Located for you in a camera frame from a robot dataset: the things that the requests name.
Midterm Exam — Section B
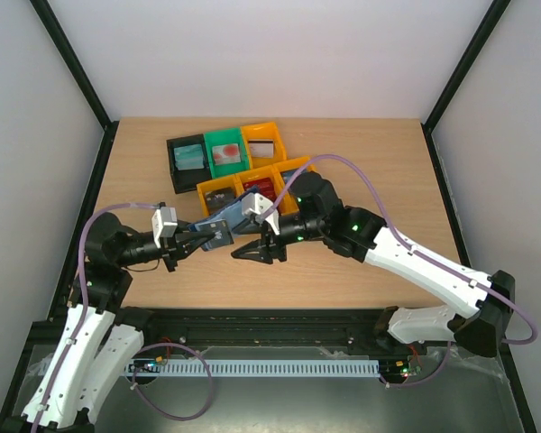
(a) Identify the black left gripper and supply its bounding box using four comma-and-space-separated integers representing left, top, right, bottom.
116, 220, 215, 272

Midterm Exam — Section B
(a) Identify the dark VIP credit card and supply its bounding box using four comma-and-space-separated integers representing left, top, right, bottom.
194, 219, 234, 252

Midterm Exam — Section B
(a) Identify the blue card holder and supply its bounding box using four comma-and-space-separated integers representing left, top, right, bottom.
189, 189, 258, 232

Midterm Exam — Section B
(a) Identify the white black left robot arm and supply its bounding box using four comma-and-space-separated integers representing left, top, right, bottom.
0, 203, 214, 432

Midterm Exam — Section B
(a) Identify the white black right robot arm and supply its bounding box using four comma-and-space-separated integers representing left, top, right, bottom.
232, 172, 515, 357

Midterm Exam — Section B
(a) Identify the dark VIP card stack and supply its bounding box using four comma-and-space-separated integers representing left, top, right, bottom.
205, 187, 235, 214

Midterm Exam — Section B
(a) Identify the red VIP card stack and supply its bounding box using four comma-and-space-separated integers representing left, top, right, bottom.
243, 178, 276, 201

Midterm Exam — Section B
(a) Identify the yellow bin with dark cards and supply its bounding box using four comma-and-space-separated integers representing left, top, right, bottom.
197, 175, 244, 217

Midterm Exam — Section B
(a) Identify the yellow bin with red cards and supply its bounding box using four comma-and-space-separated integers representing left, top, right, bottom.
236, 165, 298, 215

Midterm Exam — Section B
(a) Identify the yellow bin with blue cards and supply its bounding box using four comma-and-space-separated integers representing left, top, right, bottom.
272, 156, 311, 184

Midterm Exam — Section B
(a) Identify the blue VIP card stack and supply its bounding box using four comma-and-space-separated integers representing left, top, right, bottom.
280, 170, 295, 183

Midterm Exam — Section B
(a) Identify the teal card stack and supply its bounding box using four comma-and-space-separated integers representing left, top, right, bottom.
173, 143, 205, 170

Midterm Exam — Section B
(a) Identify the red white card stack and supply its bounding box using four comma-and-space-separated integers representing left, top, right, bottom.
211, 143, 242, 166

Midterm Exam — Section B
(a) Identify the white striped card stack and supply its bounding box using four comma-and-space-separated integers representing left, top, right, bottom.
247, 139, 275, 159

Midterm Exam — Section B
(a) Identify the black bin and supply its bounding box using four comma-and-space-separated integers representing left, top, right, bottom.
166, 134, 212, 194

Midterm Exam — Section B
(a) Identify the green bin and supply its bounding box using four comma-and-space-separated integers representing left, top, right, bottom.
204, 128, 252, 179

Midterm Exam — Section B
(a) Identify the yellow rear bin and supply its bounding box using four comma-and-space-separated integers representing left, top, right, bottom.
240, 122, 288, 169

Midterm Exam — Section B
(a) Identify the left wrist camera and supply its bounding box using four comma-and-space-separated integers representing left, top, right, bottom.
151, 206, 179, 248

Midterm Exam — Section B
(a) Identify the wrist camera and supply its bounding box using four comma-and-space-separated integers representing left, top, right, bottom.
241, 192, 280, 235
151, 206, 179, 248

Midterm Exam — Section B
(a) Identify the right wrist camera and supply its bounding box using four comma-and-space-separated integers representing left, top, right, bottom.
241, 192, 280, 235

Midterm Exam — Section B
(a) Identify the black front frame rail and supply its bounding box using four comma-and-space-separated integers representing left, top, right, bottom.
24, 307, 509, 357

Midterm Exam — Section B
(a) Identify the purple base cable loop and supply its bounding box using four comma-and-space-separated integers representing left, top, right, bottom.
130, 338, 215, 419

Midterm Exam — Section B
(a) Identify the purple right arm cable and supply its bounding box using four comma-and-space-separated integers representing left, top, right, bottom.
263, 154, 538, 346

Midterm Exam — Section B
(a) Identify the white slotted cable duct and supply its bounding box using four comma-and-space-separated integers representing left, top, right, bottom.
119, 359, 381, 378

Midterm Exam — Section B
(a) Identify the black left rear frame post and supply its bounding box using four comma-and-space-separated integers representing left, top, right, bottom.
29, 0, 118, 132

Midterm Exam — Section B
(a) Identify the black frame post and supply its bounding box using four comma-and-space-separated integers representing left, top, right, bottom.
422, 0, 513, 132
29, 0, 118, 132

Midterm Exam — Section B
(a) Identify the black right rear frame post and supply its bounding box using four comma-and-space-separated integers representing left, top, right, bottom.
422, 0, 513, 132

